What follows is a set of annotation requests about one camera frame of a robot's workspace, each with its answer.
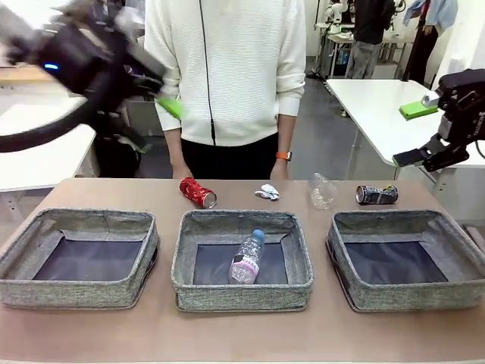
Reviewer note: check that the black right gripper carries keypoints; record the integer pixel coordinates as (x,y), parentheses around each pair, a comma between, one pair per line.
(466,106)

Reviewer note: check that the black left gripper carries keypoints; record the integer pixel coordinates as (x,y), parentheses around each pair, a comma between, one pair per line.
(87,60)

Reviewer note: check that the crushed dark drink can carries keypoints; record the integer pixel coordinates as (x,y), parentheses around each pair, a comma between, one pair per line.
(377,194)

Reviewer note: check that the crushed red soda can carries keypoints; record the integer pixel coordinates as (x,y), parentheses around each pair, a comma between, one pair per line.
(195,191)

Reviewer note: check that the crushed clear plastic bottle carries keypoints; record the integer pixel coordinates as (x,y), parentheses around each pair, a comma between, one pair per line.
(322,191)

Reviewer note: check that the white paper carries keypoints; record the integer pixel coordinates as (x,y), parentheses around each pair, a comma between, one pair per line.
(268,191)

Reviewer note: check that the pink label water bottle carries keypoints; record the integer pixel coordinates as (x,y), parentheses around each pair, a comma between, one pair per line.
(248,258)

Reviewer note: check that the person's right forearm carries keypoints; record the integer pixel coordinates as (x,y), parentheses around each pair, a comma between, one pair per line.
(175,146)

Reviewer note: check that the person's left forearm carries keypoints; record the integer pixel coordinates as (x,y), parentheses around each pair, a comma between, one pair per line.
(286,132)

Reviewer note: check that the person's right hand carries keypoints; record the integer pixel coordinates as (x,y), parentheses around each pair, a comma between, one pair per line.
(182,171)

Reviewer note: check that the person's left hand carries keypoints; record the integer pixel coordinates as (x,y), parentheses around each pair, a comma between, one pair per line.
(280,170)

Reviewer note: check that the black backpack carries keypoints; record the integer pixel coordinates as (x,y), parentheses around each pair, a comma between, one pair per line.
(113,163)

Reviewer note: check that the black trousers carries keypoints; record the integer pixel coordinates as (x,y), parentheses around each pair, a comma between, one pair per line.
(231,161)

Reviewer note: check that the white knit sweater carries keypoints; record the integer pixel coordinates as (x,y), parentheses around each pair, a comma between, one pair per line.
(235,76)

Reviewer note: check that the person in dark jacket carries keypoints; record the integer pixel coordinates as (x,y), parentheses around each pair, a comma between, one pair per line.
(369,30)

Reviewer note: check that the orange wristband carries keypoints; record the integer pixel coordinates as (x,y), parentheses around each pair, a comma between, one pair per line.
(282,155)

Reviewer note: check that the wooden table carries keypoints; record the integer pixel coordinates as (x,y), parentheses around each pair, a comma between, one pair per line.
(19,76)

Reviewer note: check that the grey fabric basket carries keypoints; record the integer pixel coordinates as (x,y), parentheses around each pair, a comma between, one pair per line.
(242,297)
(76,292)
(409,297)

